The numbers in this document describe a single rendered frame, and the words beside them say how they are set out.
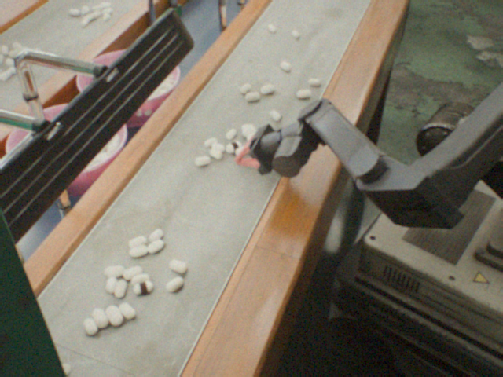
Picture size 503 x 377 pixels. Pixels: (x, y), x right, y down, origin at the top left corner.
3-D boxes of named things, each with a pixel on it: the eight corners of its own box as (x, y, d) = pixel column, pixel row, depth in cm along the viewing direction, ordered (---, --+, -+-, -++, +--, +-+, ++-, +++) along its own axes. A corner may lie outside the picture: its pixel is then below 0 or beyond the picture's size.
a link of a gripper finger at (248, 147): (222, 156, 125) (254, 143, 119) (235, 137, 130) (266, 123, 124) (240, 179, 127) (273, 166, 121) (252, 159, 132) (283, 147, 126)
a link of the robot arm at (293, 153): (350, 126, 113) (321, 96, 110) (337, 164, 105) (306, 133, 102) (306, 150, 121) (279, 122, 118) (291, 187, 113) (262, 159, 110)
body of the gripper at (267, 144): (245, 153, 118) (272, 141, 113) (262, 125, 125) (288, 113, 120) (263, 176, 120) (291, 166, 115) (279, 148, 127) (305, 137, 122)
